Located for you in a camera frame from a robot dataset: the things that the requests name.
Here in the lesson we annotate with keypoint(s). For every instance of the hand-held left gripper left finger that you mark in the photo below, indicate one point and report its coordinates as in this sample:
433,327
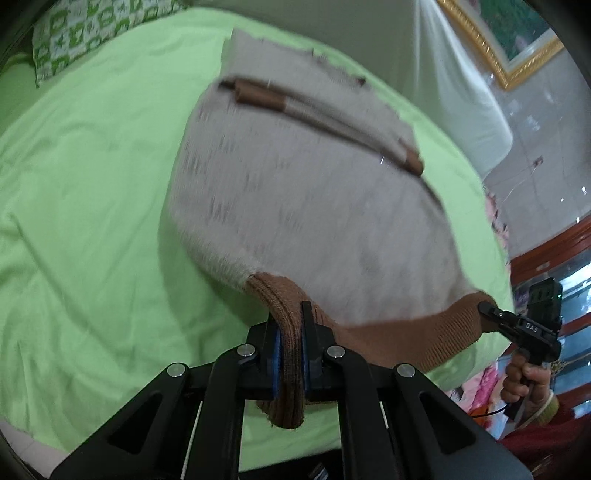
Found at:
275,353

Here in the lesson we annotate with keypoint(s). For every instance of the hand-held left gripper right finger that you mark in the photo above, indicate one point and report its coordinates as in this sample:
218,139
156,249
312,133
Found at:
304,355

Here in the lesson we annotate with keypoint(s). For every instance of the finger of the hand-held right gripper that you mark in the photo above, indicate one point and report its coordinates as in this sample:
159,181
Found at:
498,318

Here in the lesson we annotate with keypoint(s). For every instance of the beige knitted sweater brown trim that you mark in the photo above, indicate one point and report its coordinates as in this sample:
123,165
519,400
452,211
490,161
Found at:
314,221

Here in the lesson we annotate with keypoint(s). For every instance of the person's right forearm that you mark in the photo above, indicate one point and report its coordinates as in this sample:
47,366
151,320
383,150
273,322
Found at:
554,434

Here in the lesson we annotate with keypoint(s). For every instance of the person's right hand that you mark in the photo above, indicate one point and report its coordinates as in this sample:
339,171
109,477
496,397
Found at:
538,381

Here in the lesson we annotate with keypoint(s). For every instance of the pink floral blanket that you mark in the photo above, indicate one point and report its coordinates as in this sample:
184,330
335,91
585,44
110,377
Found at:
480,394

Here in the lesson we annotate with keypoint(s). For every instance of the red wooden cabinet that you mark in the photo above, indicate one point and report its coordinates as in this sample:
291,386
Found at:
554,251

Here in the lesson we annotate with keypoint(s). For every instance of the light green bed sheet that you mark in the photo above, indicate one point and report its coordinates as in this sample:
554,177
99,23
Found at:
87,198

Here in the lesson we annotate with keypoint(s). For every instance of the white cloth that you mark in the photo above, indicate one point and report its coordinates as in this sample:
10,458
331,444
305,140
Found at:
443,74

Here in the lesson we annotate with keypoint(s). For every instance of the gold framed picture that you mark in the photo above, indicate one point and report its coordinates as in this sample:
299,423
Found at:
508,41

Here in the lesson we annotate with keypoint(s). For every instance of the green white patterned pillow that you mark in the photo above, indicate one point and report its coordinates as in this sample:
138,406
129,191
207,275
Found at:
76,39

